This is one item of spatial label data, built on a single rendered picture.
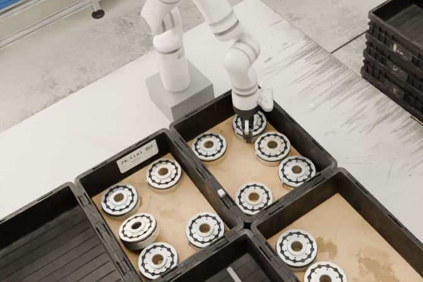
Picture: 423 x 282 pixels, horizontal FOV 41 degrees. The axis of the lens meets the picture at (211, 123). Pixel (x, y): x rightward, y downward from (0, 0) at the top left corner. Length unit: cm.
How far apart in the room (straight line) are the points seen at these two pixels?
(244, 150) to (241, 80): 28
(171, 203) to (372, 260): 55
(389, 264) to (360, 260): 7
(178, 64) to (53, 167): 54
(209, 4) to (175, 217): 59
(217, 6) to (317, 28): 195
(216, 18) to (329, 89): 73
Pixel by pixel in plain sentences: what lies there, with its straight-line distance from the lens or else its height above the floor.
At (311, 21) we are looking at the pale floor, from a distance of 330.
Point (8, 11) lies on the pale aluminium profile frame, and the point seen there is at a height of 30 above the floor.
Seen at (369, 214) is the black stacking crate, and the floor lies 87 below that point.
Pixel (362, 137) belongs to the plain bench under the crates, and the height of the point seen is 70.
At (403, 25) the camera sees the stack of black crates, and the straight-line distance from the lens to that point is 256.
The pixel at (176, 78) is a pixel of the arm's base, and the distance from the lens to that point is 182.
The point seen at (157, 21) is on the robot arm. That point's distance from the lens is 161.
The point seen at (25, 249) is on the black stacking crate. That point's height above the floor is 83.
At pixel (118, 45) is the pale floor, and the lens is 332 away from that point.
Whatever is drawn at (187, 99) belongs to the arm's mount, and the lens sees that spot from 184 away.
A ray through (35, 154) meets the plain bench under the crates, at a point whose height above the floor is 70.
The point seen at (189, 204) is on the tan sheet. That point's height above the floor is 83.
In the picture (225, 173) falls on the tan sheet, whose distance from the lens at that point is 161.
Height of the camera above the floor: 216
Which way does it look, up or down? 50 degrees down
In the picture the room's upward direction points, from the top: 10 degrees counter-clockwise
